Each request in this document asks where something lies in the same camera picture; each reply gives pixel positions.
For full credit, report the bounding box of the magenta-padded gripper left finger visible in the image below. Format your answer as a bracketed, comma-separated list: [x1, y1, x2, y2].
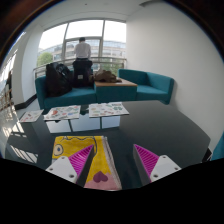
[45, 143, 96, 188]

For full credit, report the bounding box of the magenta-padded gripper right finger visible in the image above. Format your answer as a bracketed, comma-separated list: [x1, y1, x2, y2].
[132, 143, 182, 186]

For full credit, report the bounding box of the yellow orange pink cartoon towel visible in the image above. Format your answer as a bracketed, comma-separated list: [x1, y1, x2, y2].
[51, 135, 123, 192]

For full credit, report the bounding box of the printed paper sheet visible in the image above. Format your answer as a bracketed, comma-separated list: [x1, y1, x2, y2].
[88, 102, 130, 118]
[19, 109, 44, 123]
[43, 105, 82, 121]

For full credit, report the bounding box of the teal chair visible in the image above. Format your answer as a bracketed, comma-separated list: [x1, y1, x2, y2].
[211, 132, 224, 162]

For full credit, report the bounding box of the teal sofa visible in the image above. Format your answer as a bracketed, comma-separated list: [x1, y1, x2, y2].
[34, 68, 175, 111]

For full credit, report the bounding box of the large black backpack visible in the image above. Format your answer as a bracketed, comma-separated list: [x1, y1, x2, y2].
[45, 62, 74, 98]

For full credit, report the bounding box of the wooden railing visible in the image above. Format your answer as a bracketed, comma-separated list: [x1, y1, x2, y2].
[0, 84, 11, 112]

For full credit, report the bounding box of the wooden sofa table top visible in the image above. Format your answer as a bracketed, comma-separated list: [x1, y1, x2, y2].
[94, 78, 138, 89]

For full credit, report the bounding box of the black bag with label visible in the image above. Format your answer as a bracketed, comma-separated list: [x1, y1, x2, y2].
[72, 59, 95, 88]

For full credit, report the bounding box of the brown jacket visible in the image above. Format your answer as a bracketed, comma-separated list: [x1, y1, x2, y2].
[93, 69, 123, 84]

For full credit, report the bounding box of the metal window railing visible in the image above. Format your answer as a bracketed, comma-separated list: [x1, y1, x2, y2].
[33, 56, 128, 80]

